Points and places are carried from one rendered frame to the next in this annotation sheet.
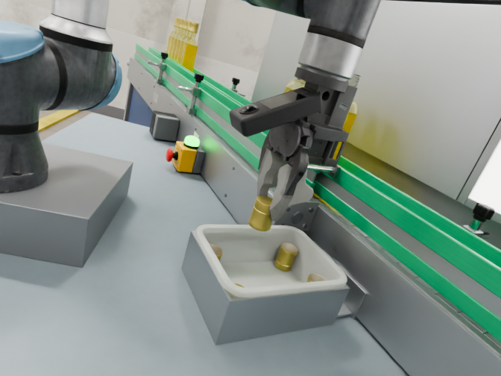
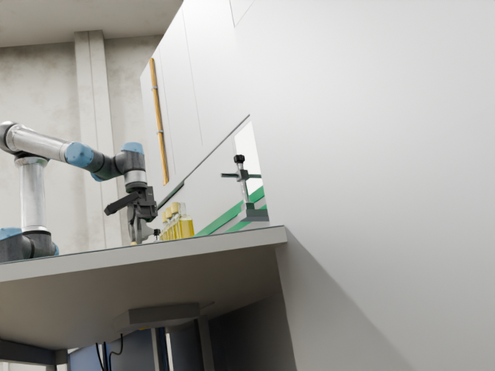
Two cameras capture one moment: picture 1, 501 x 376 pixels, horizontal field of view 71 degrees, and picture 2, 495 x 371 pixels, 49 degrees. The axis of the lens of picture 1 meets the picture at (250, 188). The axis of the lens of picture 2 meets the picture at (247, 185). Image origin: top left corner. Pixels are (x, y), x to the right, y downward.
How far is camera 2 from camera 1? 1.40 m
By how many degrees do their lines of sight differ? 40
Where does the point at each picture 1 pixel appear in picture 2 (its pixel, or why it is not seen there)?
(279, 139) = (130, 215)
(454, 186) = not seen: hidden behind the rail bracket
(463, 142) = (236, 199)
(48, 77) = (26, 244)
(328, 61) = (132, 178)
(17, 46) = (15, 230)
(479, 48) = (222, 163)
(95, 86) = (46, 251)
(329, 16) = (126, 166)
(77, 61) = (37, 240)
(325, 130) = (144, 202)
